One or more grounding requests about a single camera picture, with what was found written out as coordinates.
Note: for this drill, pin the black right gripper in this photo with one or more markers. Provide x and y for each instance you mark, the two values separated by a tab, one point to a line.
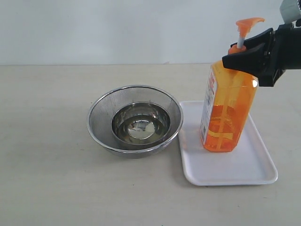
269	54

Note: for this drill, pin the orange dish soap pump bottle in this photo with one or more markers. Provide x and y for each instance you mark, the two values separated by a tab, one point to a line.
228	99

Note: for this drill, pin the small stainless steel bowl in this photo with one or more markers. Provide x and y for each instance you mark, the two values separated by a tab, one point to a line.
140	125

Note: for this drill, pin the white rectangular plastic tray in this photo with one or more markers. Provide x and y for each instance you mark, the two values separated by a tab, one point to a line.
248	164

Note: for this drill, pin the steel mesh colander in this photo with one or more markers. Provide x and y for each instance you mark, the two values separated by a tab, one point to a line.
102	111

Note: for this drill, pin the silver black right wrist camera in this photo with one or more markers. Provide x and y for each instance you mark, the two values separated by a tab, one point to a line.
290	10

